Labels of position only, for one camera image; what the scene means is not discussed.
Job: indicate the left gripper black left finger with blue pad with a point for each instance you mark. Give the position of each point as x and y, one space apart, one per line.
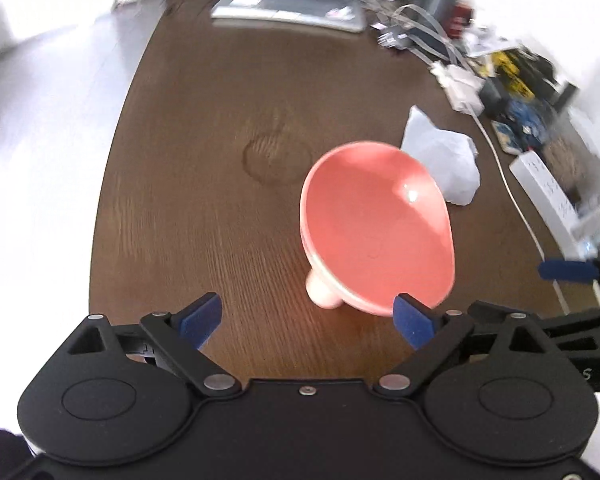
173 341

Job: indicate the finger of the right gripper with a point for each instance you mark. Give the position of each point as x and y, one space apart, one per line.
584 272

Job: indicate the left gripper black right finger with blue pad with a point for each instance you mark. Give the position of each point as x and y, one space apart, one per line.
436 337

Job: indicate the pink footed bowl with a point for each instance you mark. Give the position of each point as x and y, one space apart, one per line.
373 224

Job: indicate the white paper towel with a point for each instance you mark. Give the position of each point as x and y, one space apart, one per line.
449 156

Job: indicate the white power strip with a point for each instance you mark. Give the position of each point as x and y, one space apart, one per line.
576 236

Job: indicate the blue parts bag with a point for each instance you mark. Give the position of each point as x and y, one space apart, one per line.
523 126

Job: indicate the yellow black box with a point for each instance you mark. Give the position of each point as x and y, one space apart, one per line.
525 74

